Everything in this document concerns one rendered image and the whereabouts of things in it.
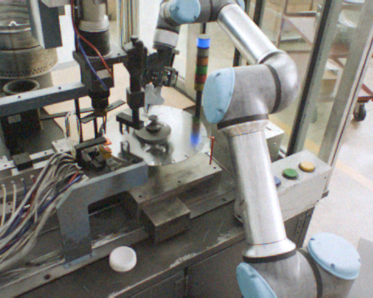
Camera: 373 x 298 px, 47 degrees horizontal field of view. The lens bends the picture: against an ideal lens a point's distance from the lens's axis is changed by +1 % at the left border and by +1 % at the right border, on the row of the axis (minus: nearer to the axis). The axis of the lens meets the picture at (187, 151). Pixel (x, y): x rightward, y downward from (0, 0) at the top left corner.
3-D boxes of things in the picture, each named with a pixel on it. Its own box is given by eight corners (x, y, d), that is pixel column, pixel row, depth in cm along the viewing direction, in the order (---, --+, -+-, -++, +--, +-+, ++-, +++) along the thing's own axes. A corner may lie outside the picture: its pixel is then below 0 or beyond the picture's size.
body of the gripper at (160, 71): (159, 85, 126) (168, 45, 125) (139, 81, 131) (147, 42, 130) (175, 90, 132) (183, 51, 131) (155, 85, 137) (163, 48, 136)
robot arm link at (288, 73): (330, 77, 93) (238, -19, 125) (286, 83, 89) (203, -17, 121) (313, 118, 101) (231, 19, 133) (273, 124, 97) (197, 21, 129)
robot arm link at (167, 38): (149, 28, 129) (166, 35, 136) (146, 43, 130) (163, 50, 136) (168, 29, 125) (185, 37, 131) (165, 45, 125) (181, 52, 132)
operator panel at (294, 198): (296, 184, 145) (305, 148, 137) (320, 203, 138) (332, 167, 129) (231, 213, 132) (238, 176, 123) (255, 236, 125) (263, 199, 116)
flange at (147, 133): (142, 119, 136) (142, 112, 134) (176, 126, 134) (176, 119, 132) (129, 138, 127) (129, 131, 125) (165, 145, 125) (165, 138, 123)
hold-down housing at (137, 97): (142, 101, 120) (142, 32, 109) (148, 108, 117) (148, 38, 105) (123, 104, 118) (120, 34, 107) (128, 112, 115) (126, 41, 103)
